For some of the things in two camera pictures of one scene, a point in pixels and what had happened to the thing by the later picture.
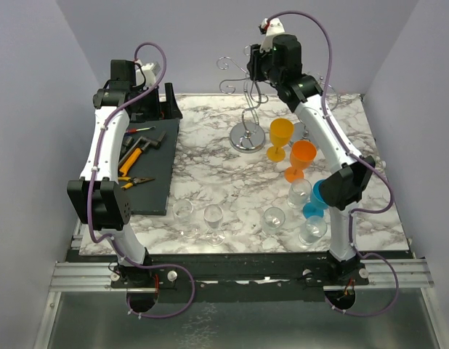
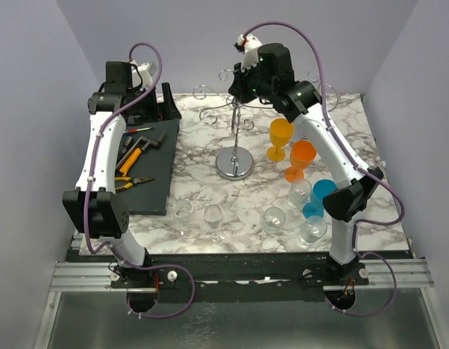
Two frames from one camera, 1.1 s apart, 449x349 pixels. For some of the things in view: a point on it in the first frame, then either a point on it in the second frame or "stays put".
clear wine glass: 274,218 stays put
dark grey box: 150,197 stays put
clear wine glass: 213,215 stays put
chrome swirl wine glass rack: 249,136 to 234,163
